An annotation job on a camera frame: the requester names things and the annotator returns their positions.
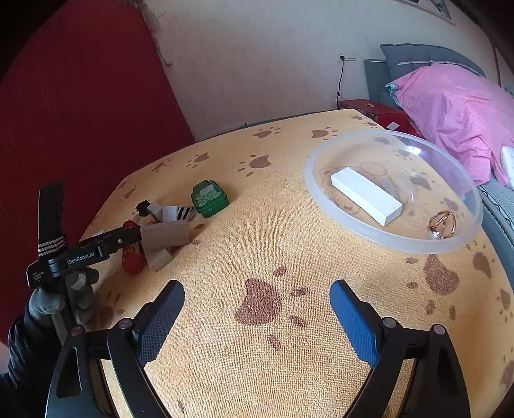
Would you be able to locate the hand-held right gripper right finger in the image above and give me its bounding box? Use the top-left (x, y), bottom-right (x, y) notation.
top-left (329, 280), bottom-right (470, 418)

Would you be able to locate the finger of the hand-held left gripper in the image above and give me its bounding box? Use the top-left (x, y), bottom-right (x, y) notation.
top-left (96, 226), bottom-right (143, 260)

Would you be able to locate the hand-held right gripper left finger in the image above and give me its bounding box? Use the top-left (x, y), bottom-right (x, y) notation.
top-left (47, 280), bottom-right (186, 418)

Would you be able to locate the red cylindrical can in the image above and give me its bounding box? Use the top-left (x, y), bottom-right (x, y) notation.
top-left (121, 220), bottom-right (146, 276)

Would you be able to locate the pale wooden block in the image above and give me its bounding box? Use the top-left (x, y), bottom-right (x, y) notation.
top-left (145, 246), bottom-right (174, 273)

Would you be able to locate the green tin box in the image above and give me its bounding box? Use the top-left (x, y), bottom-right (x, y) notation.
top-left (191, 180), bottom-right (229, 219)

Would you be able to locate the clear plastic bowl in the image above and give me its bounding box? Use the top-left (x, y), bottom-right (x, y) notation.
top-left (303, 129), bottom-right (483, 255)

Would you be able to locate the person's left hand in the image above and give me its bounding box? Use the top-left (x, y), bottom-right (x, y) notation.
top-left (8, 268), bottom-right (99, 386)

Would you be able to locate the long white block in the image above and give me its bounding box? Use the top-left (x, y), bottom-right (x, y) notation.
top-left (331, 168), bottom-right (403, 226)

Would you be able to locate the orange paw print blanket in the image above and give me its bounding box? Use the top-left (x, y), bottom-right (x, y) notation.
top-left (78, 108), bottom-right (514, 418)

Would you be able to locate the red quilted panel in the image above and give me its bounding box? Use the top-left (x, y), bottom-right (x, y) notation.
top-left (0, 0), bottom-right (196, 346)

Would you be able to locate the grey mattress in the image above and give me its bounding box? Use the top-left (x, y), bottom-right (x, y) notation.
top-left (480, 179), bottom-right (514, 258)

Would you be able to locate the red patterned box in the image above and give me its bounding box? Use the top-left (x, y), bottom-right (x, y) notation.
top-left (373, 112), bottom-right (420, 136)

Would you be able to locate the red cardboard box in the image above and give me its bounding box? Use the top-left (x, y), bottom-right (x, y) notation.
top-left (337, 98), bottom-right (387, 119)

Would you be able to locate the pink dotted quilt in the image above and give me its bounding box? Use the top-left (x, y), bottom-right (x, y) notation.
top-left (385, 64), bottom-right (514, 187)

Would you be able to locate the grey padded headboard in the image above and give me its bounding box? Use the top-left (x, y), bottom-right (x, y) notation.
top-left (364, 43), bottom-right (486, 109)

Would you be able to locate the black white-striped strap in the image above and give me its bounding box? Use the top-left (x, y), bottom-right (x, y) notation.
top-left (37, 182), bottom-right (66, 260)

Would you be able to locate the gold ring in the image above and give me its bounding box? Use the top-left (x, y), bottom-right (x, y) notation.
top-left (427, 210), bottom-right (457, 241)

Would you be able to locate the black power cable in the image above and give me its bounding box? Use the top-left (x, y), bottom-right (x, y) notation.
top-left (335, 58), bottom-right (345, 109)

